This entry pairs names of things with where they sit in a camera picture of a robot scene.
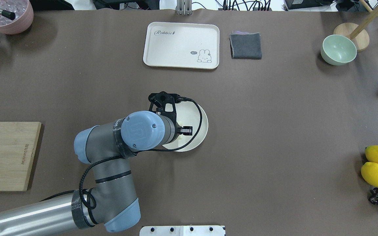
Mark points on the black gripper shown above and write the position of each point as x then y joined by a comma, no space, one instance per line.
186,130

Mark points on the white round plate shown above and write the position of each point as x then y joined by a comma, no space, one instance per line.
188,115

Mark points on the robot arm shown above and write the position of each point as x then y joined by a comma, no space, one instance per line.
106,193

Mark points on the cream rabbit tray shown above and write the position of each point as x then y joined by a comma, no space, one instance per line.
182,45

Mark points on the dark grey folded cloth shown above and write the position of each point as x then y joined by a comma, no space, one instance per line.
245,45

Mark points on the mint green bowl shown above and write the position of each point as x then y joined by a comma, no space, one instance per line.
338,50

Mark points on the bamboo cutting board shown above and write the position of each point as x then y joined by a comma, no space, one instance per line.
18,143

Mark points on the wooden stand base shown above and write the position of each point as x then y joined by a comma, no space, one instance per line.
361,42

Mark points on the pink ribbed bowl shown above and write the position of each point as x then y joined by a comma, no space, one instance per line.
23,16

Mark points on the wooden stand pole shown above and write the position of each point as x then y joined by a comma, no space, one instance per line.
373,13

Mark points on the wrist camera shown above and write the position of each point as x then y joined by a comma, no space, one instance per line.
158,102

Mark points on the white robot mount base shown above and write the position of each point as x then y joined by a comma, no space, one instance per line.
183,230

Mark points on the aluminium frame post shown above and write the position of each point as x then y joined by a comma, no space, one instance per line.
184,7

